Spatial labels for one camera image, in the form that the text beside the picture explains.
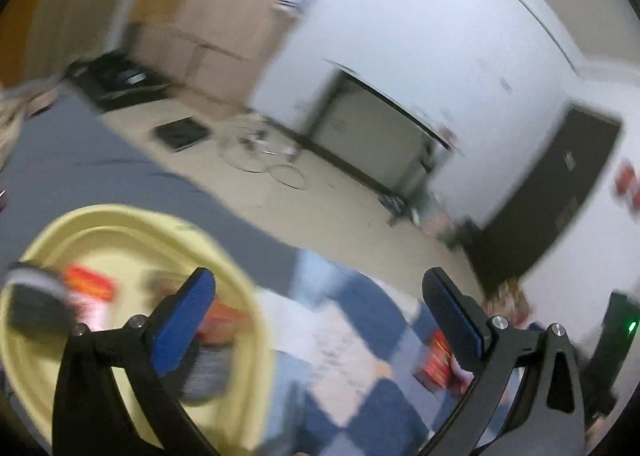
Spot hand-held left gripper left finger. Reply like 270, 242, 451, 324
51, 267, 221, 456

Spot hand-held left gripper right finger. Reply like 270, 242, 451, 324
421, 267, 586, 456

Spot red cigarette box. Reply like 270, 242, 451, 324
197, 302, 253, 344

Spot yellow plastic basin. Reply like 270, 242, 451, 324
0, 204, 277, 456

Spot red white cigarette packet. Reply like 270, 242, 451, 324
65, 263, 117, 304

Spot blue checked blanket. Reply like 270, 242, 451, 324
270, 256, 501, 456

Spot dark door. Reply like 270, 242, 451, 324
470, 103, 623, 287

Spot black flat square pad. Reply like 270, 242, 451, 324
152, 117, 209, 153

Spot black-framed folding table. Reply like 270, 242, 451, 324
299, 58, 463, 201

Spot black bag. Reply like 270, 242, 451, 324
66, 52, 170, 112

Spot beige clothing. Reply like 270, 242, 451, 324
0, 83, 58, 139

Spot wooden wardrobe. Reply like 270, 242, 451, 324
125, 0, 341, 112

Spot wooden door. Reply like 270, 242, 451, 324
0, 0, 66, 89

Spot red wall sign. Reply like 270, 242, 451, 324
612, 160, 640, 210

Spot wire hoops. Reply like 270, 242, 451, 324
219, 115, 307, 190

